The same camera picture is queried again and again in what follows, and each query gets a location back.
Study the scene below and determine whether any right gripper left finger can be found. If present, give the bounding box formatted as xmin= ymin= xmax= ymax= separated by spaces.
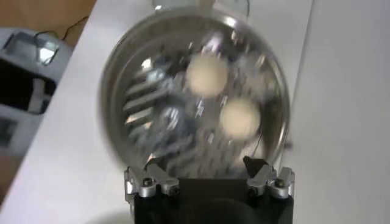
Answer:
xmin=124 ymin=153 xmax=181 ymax=202

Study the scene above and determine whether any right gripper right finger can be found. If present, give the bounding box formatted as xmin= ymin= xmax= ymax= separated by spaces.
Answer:
xmin=243 ymin=155 xmax=296 ymax=201

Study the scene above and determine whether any white steamed baozi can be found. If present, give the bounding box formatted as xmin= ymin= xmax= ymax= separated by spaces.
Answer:
xmin=218 ymin=99 xmax=262 ymax=141
xmin=185 ymin=54 xmax=229 ymax=98

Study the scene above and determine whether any perforated steel steamer basket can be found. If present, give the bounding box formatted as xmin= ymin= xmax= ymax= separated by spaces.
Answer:
xmin=97 ymin=6 xmax=291 ymax=181

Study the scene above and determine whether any grey white robot torso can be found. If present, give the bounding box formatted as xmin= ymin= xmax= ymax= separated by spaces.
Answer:
xmin=0 ymin=26 xmax=74 ymax=156

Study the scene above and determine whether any thin black floor cable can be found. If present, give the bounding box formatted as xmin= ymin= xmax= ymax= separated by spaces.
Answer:
xmin=32 ymin=15 xmax=90 ymax=42

